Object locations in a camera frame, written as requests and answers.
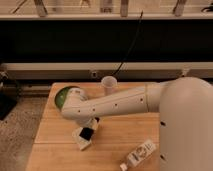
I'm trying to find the white plastic bottle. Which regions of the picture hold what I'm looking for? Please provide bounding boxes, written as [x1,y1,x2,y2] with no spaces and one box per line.
[120,140,156,171]

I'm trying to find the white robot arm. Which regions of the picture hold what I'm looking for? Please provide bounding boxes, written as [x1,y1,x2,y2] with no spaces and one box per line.
[61,77,213,171]

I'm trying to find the black eraser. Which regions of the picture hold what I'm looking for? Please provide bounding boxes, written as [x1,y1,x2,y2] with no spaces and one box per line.
[80,128,93,140]

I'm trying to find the green bowl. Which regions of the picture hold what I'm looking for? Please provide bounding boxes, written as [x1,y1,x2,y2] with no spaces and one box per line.
[54,86,72,110]

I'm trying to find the black cable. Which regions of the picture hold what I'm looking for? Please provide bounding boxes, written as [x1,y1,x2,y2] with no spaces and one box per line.
[112,10,144,77]

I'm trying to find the translucent plastic cup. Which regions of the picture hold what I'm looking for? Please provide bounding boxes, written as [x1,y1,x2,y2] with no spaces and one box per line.
[101,76,117,95]

